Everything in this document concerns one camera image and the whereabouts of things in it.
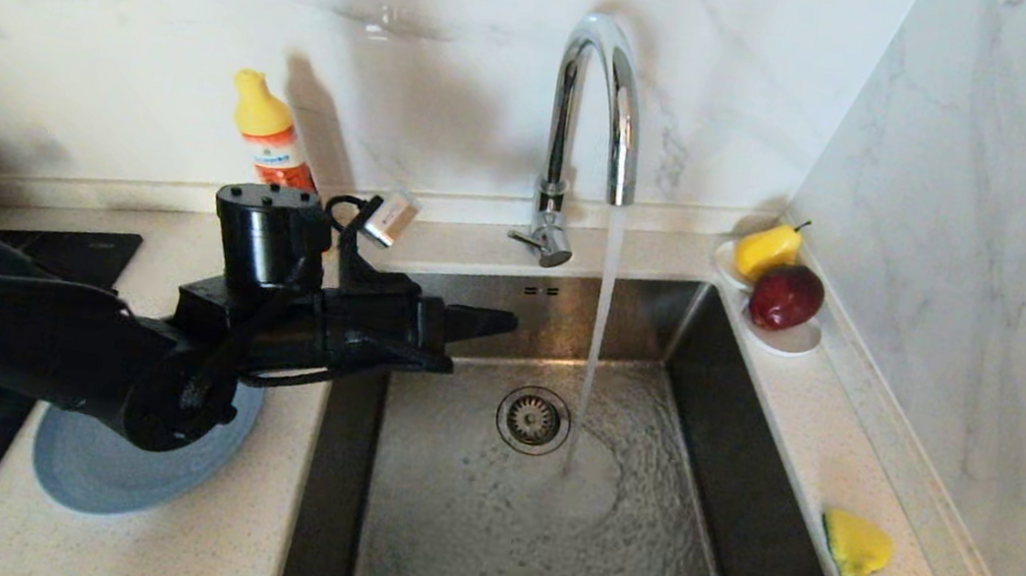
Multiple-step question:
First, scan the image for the orange dish soap bottle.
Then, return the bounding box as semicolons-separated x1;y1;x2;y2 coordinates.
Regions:
221;68;333;196

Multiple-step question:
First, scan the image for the blue round plate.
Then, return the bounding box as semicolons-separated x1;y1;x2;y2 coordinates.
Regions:
27;354;266;535

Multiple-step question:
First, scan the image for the yellow green sponge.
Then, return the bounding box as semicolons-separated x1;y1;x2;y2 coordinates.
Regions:
815;507;900;576

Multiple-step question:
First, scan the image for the metal sink drain strainer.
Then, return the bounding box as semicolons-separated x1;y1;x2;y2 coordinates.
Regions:
491;381;577;461

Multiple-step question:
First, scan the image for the stainless steel sink basin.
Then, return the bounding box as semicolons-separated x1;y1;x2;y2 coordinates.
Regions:
277;230;874;576

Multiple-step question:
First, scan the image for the chrome gooseneck faucet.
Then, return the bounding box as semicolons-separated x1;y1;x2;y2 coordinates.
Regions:
504;4;659;279

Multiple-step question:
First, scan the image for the yellow pear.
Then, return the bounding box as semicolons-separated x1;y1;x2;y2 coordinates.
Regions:
733;211;812;289

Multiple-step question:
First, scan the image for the dark red apple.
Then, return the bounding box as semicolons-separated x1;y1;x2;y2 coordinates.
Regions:
745;259;830;337

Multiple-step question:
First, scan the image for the small white fruit dish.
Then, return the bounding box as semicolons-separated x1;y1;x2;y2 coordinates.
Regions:
702;236;836;360

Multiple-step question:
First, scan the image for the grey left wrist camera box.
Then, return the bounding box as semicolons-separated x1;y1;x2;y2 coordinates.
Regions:
360;188;424;253

